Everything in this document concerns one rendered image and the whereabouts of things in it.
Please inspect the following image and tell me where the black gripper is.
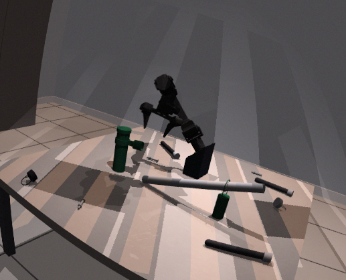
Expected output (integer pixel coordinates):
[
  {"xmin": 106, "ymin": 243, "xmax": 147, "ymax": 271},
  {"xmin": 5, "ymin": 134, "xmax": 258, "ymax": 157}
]
[{"xmin": 140, "ymin": 97, "xmax": 183, "ymax": 137}]

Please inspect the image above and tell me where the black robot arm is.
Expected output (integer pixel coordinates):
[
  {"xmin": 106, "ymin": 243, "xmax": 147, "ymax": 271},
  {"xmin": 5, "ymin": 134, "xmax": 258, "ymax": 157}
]
[{"xmin": 155, "ymin": 74, "xmax": 205, "ymax": 153}]

